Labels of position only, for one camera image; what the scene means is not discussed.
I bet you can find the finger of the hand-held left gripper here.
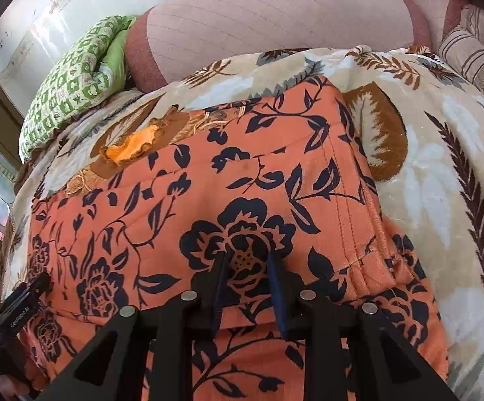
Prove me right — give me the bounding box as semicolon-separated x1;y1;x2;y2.
15;273;54;302

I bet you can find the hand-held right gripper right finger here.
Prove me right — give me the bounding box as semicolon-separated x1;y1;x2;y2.
268;252;448;401

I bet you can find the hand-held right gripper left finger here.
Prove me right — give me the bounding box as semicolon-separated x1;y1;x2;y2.
45;251;232;401

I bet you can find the orange floral garment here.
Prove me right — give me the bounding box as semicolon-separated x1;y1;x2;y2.
0;86;450;401

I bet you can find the person's left hand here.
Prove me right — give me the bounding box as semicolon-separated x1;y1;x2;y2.
0;372;31;400

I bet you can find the beige leaf printed blanket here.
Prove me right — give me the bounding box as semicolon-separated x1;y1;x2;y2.
0;46;484;401

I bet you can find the green patterned quilt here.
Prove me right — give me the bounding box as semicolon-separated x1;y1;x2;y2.
18;14;137;163

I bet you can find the pink quilted cushion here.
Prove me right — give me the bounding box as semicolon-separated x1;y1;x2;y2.
125;0;433;93
396;0;470;48

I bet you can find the striped beige pillow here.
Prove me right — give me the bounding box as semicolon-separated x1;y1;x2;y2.
436;4;484;123

